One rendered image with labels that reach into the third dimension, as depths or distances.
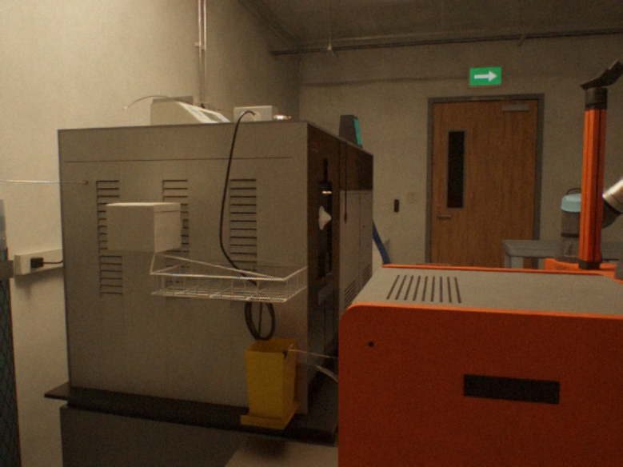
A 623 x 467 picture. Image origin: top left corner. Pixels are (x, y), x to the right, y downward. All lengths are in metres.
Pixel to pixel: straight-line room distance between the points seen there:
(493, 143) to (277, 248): 4.14
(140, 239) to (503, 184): 4.35
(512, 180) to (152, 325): 4.26
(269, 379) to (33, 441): 1.29
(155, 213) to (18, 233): 0.97
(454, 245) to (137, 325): 4.11
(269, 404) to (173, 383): 0.33
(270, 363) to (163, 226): 0.39
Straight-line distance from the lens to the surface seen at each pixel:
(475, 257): 5.18
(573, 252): 1.89
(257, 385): 1.15
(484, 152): 5.16
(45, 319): 2.17
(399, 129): 5.16
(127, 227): 1.17
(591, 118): 1.74
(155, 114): 1.49
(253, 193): 1.21
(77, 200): 1.46
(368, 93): 5.25
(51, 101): 2.19
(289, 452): 1.19
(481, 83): 5.18
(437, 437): 0.70
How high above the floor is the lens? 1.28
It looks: 5 degrees down
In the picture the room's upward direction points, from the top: straight up
